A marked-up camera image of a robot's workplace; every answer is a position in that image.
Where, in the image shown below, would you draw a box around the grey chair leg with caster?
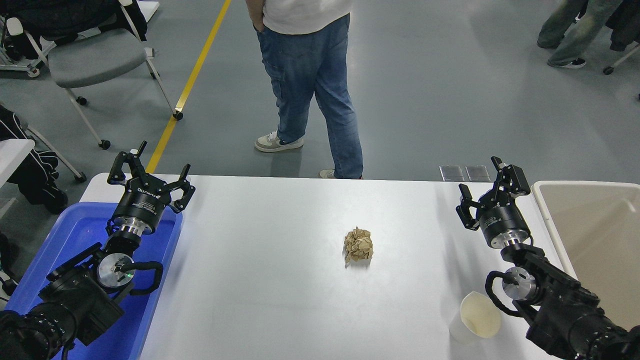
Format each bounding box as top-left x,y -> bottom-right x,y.
25,125 -> 87,183

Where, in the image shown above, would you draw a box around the small white table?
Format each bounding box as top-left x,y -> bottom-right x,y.
0,139 -> 36,188

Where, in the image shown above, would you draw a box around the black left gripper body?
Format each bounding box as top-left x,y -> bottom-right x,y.
111,174 -> 173,233

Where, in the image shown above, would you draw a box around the white wheeled frame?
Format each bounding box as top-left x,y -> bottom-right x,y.
0,15 -> 56,79

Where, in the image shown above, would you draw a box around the grey wheeled chair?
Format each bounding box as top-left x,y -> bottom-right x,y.
5,0 -> 184,151

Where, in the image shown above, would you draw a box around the white chair leg with caster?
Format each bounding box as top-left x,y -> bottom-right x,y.
602,42 -> 640,76

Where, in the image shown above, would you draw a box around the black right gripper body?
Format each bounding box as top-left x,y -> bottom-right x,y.
479,197 -> 530,246

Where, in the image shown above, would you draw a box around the white paper cup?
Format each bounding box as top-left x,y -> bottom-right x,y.
448,291 -> 502,345

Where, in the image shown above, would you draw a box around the person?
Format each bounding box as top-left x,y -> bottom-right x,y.
0,102 -> 69,215
245,0 -> 364,180
536,0 -> 626,69

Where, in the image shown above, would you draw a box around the black garment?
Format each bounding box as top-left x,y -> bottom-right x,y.
605,0 -> 640,52

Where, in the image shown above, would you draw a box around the crumpled tan paper ball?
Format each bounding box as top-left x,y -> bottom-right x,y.
343,227 -> 374,265

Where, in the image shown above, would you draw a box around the black jacket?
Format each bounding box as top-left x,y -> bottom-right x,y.
0,0 -> 148,43

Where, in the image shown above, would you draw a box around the large pale plastic bin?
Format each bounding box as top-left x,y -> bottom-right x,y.
531,180 -> 640,332

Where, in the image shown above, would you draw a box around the blue plastic tray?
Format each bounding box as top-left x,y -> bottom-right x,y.
5,201 -> 184,360

